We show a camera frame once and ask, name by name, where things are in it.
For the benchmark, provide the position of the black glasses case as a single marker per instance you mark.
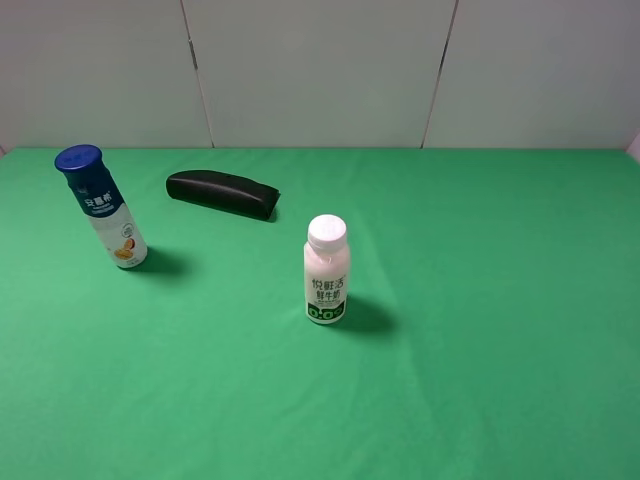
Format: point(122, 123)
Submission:
point(223, 191)

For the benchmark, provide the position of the white milk bottle green label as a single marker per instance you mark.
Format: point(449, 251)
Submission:
point(327, 264)

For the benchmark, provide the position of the blue capped yogurt drink bottle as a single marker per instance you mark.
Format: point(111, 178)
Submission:
point(102, 203)

